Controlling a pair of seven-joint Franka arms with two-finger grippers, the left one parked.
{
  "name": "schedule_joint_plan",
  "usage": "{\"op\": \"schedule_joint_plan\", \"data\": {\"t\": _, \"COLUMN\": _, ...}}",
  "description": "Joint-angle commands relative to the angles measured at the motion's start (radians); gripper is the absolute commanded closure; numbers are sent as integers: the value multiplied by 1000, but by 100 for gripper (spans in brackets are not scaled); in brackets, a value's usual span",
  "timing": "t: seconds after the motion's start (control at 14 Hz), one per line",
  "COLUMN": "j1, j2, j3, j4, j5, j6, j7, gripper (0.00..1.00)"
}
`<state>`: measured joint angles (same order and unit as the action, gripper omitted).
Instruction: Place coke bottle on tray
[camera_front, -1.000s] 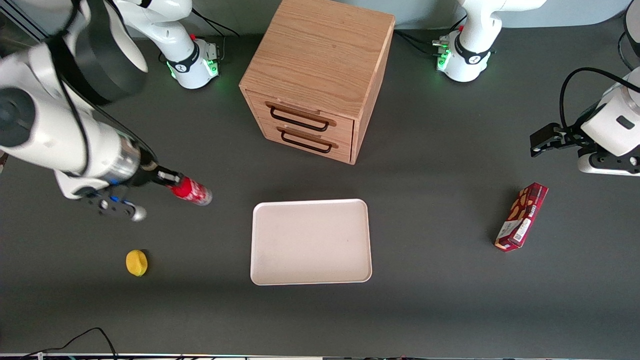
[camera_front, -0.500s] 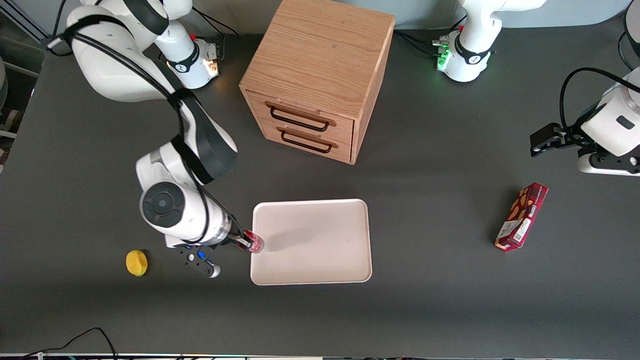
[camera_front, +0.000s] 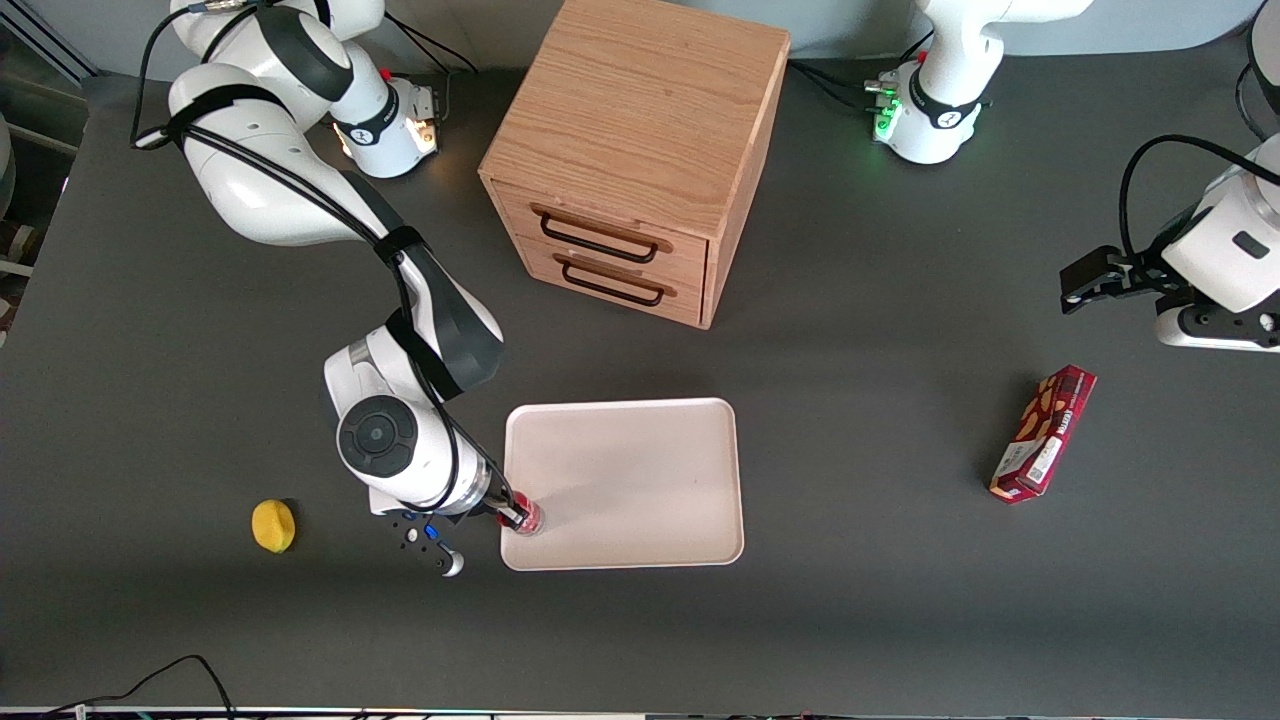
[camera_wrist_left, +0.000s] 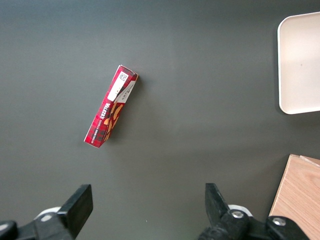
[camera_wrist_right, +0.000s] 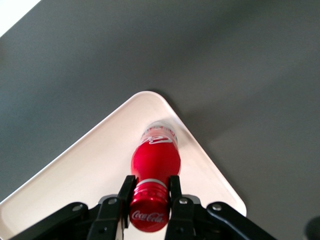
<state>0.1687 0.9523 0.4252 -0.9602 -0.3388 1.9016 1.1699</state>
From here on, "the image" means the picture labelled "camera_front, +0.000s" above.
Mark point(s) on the red cookie box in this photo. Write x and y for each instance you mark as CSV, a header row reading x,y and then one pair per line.
x,y
1045,432

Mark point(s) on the white rectangular tray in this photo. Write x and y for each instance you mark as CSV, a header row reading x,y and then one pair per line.
x,y
640,480

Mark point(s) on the red coke bottle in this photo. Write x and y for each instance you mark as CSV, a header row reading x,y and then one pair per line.
x,y
535,519

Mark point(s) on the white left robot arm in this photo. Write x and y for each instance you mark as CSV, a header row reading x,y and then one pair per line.
x,y
950,60

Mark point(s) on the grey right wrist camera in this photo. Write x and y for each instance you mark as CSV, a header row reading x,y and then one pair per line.
x,y
425,540

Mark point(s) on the grey metal rail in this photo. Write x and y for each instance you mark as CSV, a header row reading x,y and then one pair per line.
x,y
55,52

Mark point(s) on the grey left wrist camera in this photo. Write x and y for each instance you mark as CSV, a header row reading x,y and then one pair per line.
x,y
1215,328

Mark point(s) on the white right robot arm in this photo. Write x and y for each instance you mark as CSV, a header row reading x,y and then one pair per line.
x,y
280,190

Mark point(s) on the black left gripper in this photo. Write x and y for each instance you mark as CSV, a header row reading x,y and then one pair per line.
x,y
1141,274

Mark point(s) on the yellow lemon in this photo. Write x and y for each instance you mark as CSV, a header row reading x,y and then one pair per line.
x,y
273,526

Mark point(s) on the wooden drawer cabinet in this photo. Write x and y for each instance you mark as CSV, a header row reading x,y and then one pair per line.
x,y
640,110

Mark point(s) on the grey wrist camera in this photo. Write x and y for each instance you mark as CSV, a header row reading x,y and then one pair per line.
x,y
425,540
1215,328

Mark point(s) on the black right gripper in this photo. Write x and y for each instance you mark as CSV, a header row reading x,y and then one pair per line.
x,y
501,509

